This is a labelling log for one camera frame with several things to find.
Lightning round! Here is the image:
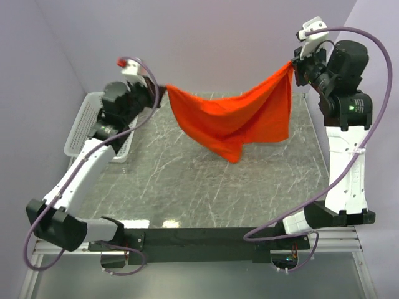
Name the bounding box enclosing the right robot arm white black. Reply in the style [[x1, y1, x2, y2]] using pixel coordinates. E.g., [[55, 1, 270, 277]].
[[273, 40, 376, 249]]

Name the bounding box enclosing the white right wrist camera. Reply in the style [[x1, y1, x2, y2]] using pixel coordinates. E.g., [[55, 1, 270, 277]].
[[296, 16, 329, 60]]

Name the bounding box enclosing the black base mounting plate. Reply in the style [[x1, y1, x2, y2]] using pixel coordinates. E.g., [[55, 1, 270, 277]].
[[88, 226, 312, 269]]

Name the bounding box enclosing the orange t-shirt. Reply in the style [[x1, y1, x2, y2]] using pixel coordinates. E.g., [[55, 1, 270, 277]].
[[166, 62, 294, 163]]

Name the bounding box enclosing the white perforated plastic basket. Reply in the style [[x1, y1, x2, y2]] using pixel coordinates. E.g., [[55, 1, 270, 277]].
[[64, 92, 134, 163]]

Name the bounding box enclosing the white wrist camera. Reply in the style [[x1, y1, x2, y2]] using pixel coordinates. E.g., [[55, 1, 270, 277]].
[[296, 16, 329, 60], [117, 57, 147, 86]]

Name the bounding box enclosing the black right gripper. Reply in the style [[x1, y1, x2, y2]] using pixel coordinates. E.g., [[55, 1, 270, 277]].
[[291, 40, 335, 95]]

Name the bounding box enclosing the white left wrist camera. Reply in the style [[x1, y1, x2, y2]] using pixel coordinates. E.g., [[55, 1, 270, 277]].
[[117, 57, 147, 86]]

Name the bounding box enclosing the aluminium frame rail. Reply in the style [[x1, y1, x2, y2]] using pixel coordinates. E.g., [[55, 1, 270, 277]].
[[316, 227, 362, 253]]

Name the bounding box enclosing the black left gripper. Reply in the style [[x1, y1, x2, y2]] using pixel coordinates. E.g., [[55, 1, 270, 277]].
[[123, 75, 168, 125]]

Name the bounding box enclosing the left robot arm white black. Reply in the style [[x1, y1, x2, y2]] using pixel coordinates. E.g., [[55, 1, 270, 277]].
[[26, 77, 166, 252]]

